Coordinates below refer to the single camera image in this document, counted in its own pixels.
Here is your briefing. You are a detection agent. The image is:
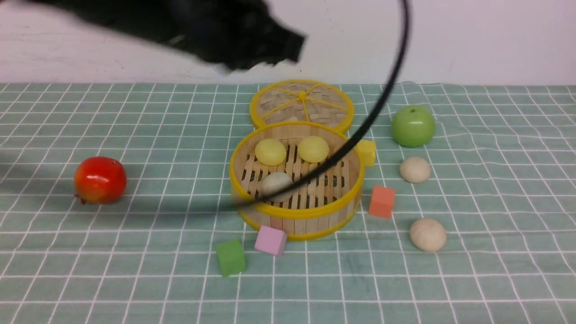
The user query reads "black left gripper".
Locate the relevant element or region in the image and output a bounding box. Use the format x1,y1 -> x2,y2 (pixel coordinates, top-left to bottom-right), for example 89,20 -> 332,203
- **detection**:
27,0 -> 306,71

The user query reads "yellow bun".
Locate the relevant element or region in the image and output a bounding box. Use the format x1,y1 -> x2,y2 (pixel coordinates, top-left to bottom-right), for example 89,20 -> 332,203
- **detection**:
297,136 -> 329,163
254,138 -> 287,167

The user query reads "beige bun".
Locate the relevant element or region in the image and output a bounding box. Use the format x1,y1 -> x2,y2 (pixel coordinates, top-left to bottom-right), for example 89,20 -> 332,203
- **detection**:
399,156 -> 432,183
259,172 -> 294,203
409,218 -> 448,253

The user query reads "woven bamboo steamer lid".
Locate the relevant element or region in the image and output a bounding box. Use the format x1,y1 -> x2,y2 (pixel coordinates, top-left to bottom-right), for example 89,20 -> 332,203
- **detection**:
249,79 -> 355,133

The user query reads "bamboo steamer tray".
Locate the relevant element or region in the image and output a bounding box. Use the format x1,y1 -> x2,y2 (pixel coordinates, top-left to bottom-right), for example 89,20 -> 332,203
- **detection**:
229,121 -> 365,240

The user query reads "yellow cube block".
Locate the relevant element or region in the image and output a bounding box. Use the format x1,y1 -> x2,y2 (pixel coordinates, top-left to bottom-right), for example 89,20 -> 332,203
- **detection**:
356,139 -> 377,167

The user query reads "green toy apple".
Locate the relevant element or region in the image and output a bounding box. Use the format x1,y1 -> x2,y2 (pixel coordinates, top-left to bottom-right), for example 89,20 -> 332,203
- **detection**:
391,104 -> 436,148

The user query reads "red toy pomegranate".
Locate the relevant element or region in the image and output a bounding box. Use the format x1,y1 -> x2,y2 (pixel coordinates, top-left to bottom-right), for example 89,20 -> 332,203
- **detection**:
73,156 -> 127,205

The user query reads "green checkered tablecloth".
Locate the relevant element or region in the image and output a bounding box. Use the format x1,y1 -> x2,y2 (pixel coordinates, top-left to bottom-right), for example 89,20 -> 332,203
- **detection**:
0,83 -> 576,324

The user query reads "pink cube block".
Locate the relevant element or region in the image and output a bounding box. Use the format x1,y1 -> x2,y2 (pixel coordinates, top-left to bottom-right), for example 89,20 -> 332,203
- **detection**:
254,225 -> 287,257

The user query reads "green cube block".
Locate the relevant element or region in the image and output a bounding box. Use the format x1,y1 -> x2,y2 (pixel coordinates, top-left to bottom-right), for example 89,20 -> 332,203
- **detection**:
216,239 -> 246,277

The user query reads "orange cube block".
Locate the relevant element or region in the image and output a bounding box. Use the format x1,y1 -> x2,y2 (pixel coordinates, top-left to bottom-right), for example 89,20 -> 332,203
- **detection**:
368,186 -> 396,219

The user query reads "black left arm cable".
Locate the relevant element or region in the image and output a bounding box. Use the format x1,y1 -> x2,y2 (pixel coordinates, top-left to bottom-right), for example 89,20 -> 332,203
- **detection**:
234,0 -> 411,210

